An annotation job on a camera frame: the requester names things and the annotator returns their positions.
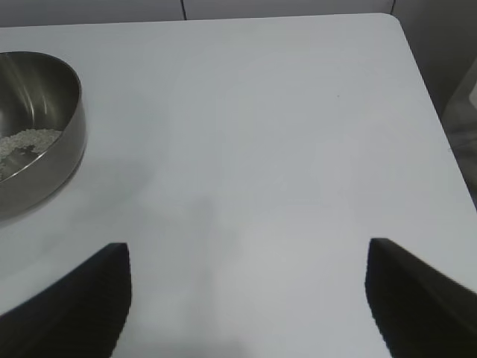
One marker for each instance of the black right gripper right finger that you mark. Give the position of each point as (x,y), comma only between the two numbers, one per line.
(421,306)

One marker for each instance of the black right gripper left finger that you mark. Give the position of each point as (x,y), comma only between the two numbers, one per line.
(74,309)

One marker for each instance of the white uncooked rice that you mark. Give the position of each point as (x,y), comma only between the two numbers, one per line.
(26,139)

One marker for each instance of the stainless steel mixing bowl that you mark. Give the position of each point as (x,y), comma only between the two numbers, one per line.
(41,97)

